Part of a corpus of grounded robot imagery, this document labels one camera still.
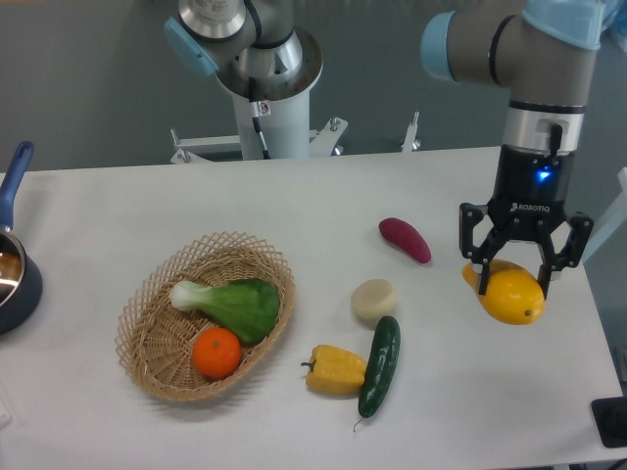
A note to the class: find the yellow mango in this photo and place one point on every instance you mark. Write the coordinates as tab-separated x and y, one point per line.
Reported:
513	296

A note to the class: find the orange tangerine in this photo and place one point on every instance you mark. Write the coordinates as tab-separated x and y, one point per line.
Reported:
216	353

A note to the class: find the dark green cucumber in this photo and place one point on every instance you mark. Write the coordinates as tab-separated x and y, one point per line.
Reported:
380	368

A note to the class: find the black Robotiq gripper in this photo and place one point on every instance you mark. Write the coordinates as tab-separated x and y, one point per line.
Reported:
529	196

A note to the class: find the white metal frame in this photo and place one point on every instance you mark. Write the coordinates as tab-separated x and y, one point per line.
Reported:
323	142

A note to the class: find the green bok choy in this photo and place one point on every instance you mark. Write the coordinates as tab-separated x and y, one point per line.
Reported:
247	308

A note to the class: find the blue plastic bag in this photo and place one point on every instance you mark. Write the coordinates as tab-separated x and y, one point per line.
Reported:
614	22

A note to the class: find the purple sweet potato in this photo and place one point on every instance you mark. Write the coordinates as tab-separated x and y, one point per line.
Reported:
406	238

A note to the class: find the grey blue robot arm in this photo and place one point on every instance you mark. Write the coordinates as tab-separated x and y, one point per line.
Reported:
542	52

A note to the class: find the yellow bell pepper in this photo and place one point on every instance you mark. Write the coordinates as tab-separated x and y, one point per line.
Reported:
335	371

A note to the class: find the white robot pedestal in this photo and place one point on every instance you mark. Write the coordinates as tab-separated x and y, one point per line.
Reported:
284	124

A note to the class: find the black device at edge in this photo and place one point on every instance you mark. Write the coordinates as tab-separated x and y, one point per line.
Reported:
610	418

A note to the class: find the blue handled saucepan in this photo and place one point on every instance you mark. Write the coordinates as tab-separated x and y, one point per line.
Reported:
21	280

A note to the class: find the beige round bun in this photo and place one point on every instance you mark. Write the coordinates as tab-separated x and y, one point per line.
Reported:
374	299

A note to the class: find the woven wicker basket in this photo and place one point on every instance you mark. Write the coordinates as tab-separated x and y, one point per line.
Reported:
155	340

